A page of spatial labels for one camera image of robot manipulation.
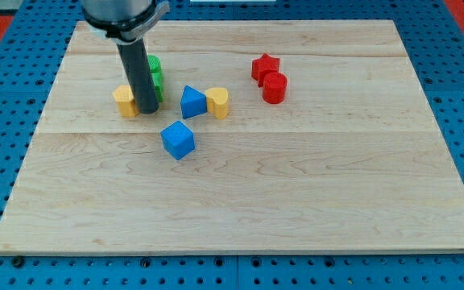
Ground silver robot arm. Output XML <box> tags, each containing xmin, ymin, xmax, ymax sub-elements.
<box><xmin>81</xmin><ymin>0</ymin><xmax>171</xmax><ymax>114</ymax></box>

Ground yellow heart block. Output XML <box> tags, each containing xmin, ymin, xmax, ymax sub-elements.
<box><xmin>205</xmin><ymin>87</ymin><xmax>229</xmax><ymax>119</ymax></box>

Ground red cylinder block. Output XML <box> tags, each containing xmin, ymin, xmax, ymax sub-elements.
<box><xmin>263</xmin><ymin>72</ymin><xmax>288</xmax><ymax>104</ymax></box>

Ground green cylinder block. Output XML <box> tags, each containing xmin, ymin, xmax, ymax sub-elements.
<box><xmin>147</xmin><ymin>55</ymin><xmax>162</xmax><ymax>73</ymax></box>

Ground blue triangle block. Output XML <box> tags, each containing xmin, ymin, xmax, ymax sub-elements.
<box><xmin>180</xmin><ymin>85</ymin><xmax>207</xmax><ymax>119</ymax></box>

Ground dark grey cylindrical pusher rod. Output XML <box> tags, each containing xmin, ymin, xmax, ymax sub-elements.
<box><xmin>117</xmin><ymin>39</ymin><xmax>160</xmax><ymax>114</ymax></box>

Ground light wooden board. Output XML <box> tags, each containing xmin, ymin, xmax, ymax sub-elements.
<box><xmin>0</xmin><ymin>20</ymin><xmax>464</xmax><ymax>256</ymax></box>

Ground red star block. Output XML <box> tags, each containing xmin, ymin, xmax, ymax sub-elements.
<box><xmin>251</xmin><ymin>53</ymin><xmax>280</xmax><ymax>87</ymax></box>

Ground yellow pentagon block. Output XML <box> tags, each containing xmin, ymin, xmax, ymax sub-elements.
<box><xmin>113</xmin><ymin>85</ymin><xmax>139</xmax><ymax>118</ymax></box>

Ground green star block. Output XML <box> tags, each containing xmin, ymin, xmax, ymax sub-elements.
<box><xmin>151</xmin><ymin>72</ymin><xmax>164</xmax><ymax>102</ymax></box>

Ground blue cube block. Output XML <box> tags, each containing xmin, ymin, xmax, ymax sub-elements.
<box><xmin>160</xmin><ymin>121</ymin><xmax>196</xmax><ymax>160</ymax></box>

